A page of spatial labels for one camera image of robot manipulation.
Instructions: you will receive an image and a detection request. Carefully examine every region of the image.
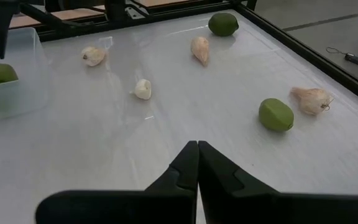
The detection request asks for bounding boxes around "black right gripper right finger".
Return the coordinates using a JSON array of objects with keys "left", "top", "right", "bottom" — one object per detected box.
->
[{"left": 198, "top": 140, "right": 358, "bottom": 224}]

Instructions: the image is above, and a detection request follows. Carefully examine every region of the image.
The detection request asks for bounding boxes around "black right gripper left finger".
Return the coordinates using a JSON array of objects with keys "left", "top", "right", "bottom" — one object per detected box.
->
[{"left": 35, "top": 140, "right": 200, "bottom": 224}]

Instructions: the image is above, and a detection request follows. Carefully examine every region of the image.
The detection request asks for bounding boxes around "black aluminium table frame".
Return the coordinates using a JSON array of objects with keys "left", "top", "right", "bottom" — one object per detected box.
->
[{"left": 0, "top": 0, "right": 358, "bottom": 110}]

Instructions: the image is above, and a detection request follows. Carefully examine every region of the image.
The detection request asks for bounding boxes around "green lime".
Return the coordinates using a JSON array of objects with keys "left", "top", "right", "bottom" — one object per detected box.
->
[
  {"left": 258, "top": 98, "right": 295, "bottom": 133},
  {"left": 0, "top": 63, "right": 19, "bottom": 86},
  {"left": 208, "top": 12, "right": 240, "bottom": 37}
]

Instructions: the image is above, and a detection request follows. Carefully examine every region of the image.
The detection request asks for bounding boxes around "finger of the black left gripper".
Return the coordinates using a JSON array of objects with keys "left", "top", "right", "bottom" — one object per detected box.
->
[{"left": 0, "top": 0, "right": 20, "bottom": 60}]

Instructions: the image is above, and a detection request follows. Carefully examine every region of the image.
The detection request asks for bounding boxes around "clear plastic bin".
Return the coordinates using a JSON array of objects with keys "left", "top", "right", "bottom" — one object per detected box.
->
[{"left": 0, "top": 27, "right": 50, "bottom": 124}]

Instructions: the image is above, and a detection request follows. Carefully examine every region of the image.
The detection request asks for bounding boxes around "tan garlic bulb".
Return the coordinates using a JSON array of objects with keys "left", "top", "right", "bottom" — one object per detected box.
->
[
  {"left": 80, "top": 45, "right": 107, "bottom": 67},
  {"left": 190, "top": 36, "right": 210, "bottom": 67},
  {"left": 290, "top": 86, "right": 335, "bottom": 116}
]

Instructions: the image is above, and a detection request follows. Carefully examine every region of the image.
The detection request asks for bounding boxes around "small white garlic bulb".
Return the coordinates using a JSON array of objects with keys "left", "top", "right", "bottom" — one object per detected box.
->
[{"left": 130, "top": 78, "right": 152, "bottom": 101}]

